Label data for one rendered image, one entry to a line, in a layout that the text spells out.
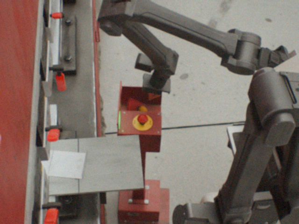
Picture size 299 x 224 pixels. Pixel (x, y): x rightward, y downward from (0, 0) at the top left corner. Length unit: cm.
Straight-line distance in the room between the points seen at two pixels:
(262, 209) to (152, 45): 56
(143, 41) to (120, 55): 166
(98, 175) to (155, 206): 96
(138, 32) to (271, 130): 68
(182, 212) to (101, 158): 39
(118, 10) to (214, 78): 181
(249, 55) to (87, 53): 73
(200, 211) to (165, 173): 145
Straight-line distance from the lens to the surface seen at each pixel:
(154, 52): 143
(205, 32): 126
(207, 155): 260
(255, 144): 83
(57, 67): 128
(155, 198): 231
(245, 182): 94
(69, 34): 186
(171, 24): 122
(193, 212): 106
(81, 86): 172
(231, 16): 336
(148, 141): 173
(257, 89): 77
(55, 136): 106
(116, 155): 139
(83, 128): 160
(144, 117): 170
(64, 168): 138
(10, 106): 80
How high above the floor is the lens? 218
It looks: 53 degrees down
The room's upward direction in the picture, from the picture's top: 3 degrees clockwise
